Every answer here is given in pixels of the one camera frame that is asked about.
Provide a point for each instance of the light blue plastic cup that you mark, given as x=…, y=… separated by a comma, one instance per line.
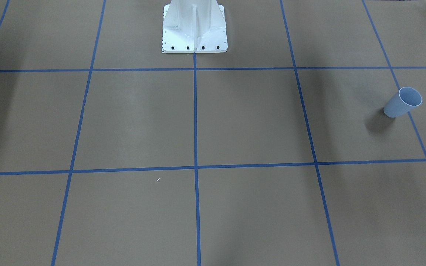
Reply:
x=405, y=100

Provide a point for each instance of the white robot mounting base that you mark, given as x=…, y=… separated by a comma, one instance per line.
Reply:
x=194, y=26

